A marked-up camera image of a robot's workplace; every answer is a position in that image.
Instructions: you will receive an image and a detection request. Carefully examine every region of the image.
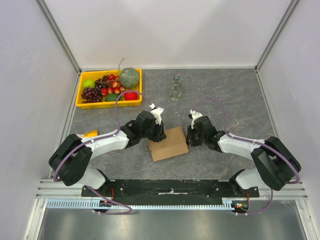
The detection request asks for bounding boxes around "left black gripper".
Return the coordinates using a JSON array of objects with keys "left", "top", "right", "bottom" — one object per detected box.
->
[{"left": 140, "top": 118, "right": 167, "bottom": 143}]

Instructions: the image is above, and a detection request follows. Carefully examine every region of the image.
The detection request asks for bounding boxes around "brown cardboard box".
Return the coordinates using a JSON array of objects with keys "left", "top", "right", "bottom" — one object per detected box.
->
[{"left": 148, "top": 126, "right": 189, "bottom": 162}]

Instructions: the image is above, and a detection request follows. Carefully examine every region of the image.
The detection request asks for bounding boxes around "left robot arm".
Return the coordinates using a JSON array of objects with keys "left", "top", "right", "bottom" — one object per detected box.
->
[{"left": 48, "top": 107, "right": 166, "bottom": 197}]

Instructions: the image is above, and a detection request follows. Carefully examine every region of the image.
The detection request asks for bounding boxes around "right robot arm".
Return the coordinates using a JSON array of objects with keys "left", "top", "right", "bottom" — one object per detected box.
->
[{"left": 186, "top": 111, "right": 301, "bottom": 197}]

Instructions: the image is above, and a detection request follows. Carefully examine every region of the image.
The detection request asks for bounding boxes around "red tomato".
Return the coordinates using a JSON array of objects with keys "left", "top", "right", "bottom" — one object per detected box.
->
[{"left": 123, "top": 90, "right": 139, "bottom": 101}]

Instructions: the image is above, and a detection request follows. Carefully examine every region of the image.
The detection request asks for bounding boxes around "green avocado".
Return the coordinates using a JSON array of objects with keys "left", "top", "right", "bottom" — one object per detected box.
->
[{"left": 104, "top": 93, "right": 119, "bottom": 102}]

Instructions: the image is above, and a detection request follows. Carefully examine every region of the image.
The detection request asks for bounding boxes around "clear glass bottle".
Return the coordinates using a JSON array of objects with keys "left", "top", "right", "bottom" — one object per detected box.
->
[{"left": 170, "top": 76, "right": 182, "bottom": 101}]

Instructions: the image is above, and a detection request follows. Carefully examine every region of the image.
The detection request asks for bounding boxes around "green netted melon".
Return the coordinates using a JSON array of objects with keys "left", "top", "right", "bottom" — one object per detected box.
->
[{"left": 119, "top": 67, "right": 140, "bottom": 89}]

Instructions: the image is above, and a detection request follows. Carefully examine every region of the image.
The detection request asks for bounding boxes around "red cherry bunch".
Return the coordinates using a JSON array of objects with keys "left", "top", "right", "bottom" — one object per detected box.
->
[{"left": 95, "top": 73, "right": 126, "bottom": 97}]

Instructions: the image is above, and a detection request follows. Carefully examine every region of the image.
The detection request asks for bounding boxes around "yellow snack packet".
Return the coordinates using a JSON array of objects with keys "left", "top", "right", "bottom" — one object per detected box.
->
[{"left": 76, "top": 129, "right": 98, "bottom": 138}]

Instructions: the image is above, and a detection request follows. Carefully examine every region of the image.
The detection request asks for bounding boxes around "dark purple grape bunch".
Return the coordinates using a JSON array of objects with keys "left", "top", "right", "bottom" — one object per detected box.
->
[{"left": 81, "top": 87, "right": 103, "bottom": 104}]

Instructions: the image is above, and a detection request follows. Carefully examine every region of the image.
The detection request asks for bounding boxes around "green apple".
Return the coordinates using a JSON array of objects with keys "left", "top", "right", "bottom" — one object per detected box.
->
[{"left": 82, "top": 79, "right": 96, "bottom": 89}]

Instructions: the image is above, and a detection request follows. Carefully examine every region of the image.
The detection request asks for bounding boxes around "yellow plastic bin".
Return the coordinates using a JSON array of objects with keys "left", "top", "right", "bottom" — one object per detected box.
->
[{"left": 75, "top": 68, "right": 143, "bottom": 110}]

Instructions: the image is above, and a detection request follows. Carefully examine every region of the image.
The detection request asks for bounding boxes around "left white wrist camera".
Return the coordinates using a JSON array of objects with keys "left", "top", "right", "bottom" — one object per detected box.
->
[{"left": 149, "top": 104, "right": 165, "bottom": 125}]

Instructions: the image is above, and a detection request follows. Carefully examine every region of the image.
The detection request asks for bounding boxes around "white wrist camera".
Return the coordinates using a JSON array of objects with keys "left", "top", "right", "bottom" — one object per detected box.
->
[
  {"left": 149, "top": 104, "right": 165, "bottom": 125},
  {"left": 188, "top": 109, "right": 203, "bottom": 129}
]

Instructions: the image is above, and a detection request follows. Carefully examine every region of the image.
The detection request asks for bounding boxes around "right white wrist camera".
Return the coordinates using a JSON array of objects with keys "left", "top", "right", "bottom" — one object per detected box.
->
[{"left": 188, "top": 109, "right": 203, "bottom": 129}]

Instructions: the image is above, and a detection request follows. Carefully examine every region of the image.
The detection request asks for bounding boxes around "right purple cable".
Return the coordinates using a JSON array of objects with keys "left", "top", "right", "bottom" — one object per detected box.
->
[{"left": 193, "top": 98, "right": 301, "bottom": 216}]

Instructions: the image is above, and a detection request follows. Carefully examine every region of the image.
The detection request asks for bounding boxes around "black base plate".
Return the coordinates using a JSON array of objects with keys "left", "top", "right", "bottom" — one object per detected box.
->
[{"left": 97, "top": 179, "right": 260, "bottom": 206}]

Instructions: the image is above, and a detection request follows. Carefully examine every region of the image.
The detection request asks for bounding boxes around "grey slotted cable duct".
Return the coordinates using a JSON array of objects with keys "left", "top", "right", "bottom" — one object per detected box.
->
[{"left": 46, "top": 198, "right": 237, "bottom": 210}]

